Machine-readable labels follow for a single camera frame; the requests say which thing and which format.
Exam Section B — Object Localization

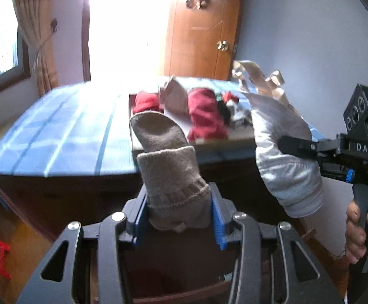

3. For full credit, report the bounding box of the white garment with straps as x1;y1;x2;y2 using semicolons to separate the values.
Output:
232;61;324;218

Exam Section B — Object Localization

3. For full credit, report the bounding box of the cream fleece garment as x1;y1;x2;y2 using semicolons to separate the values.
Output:
130;111;212;233

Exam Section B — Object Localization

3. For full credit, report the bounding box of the light grey garment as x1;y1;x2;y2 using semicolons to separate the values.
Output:
230;104;253;129

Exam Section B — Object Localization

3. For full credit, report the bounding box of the dark red garment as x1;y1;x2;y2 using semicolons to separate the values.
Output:
187;88;228;141

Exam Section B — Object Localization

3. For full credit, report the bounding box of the green and navy garment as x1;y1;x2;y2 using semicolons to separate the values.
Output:
216;92;232;126

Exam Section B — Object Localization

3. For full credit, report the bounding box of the bright red garment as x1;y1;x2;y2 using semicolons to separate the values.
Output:
133;91;163;114

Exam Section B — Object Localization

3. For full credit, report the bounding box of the beige knit garment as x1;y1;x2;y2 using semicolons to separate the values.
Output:
159;76;189;117

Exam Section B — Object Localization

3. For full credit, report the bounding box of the person's right hand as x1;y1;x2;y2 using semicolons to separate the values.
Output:
345;200;368;264

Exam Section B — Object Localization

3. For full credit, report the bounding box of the blue plaid bed sheet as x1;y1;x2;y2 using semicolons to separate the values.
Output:
0;75;328;178

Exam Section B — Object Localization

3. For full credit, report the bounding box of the small red garment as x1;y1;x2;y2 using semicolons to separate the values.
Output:
222;91;239;104

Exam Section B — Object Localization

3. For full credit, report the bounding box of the brass door knob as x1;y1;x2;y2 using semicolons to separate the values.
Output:
216;41;229;51

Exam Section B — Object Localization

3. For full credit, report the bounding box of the orange wooden door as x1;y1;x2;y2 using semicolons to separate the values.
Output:
164;0;244;80

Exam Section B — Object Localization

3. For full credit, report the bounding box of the beige curtain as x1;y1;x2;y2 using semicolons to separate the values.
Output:
13;0;59;96

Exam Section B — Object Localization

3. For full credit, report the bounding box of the window with dark frame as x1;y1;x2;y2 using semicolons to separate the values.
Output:
0;0;32;98

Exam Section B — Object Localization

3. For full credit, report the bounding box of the wall curtain hook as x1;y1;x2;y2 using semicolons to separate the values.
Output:
50;18;58;33

